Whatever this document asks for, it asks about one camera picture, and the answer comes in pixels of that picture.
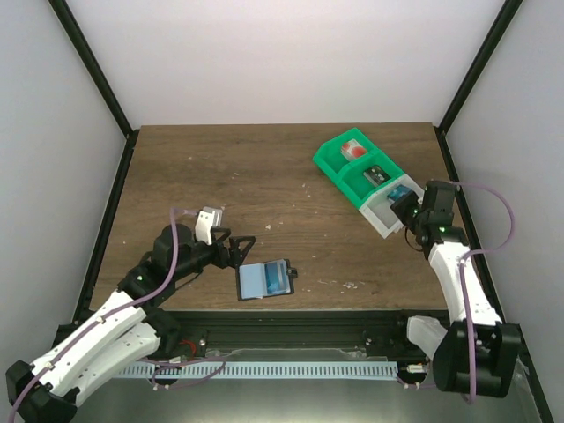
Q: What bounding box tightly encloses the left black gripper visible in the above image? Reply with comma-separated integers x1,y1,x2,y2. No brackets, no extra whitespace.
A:
173,227,256,281

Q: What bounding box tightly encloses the black card holder wallet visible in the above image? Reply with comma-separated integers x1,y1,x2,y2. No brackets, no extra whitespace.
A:
236,259,298,301

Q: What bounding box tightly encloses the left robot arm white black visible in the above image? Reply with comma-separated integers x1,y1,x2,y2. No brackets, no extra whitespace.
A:
5,223,256,422

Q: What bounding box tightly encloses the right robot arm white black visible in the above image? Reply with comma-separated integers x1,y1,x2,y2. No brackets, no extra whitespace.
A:
389,181,522,403

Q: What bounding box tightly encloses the black card in bin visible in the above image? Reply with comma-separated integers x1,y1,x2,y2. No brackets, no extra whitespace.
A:
363,165,390,187

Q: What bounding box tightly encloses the card inside holder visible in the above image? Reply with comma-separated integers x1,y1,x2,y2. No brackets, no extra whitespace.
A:
264,260,290,295

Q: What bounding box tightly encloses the red white card in bin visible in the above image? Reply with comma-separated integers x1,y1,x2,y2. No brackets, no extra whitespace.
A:
340,139,367,161

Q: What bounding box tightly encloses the green white sorting bin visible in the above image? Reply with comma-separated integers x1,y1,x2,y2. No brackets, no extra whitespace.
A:
313,128,423,238

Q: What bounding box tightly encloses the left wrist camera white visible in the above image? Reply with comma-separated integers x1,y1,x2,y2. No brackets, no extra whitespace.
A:
195,206,223,245

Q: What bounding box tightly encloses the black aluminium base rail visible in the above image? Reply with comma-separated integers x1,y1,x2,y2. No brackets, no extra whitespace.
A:
170,309,449,351

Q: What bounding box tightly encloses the light blue slotted cable duct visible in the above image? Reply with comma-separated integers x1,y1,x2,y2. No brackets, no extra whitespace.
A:
114,361,399,382

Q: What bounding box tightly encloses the right black frame post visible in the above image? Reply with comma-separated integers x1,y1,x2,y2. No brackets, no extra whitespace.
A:
438,0,525,133

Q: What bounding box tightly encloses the black frame post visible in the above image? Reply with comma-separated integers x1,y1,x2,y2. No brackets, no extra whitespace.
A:
438,0,525,133
47,0,135,137

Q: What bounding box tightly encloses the left black frame post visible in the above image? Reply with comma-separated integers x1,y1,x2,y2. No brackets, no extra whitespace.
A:
47,0,135,137

